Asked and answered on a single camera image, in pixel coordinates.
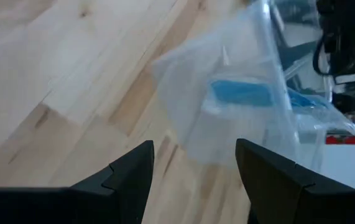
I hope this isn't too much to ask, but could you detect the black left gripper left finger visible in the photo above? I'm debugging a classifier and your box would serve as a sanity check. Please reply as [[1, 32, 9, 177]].
[[0, 139, 155, 224]]

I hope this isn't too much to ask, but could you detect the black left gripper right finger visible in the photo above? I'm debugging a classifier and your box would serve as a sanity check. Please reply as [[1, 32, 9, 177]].
[[234, 138, 355, 224]]

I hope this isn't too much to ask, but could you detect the blue elastic bandage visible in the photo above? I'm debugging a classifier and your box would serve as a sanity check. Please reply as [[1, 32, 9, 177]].
[[210, 78, 329, 110]]

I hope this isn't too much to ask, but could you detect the clear plastic bag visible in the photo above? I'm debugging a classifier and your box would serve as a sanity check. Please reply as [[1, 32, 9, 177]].
[[151, 0, 355, 166]]

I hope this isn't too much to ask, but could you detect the clear plastic container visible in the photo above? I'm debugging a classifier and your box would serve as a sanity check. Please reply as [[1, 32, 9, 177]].
[[268, 0, 334, 144]]

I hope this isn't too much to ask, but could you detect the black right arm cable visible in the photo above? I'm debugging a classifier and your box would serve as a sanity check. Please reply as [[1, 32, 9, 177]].
[[311, 33, 334, 76]]

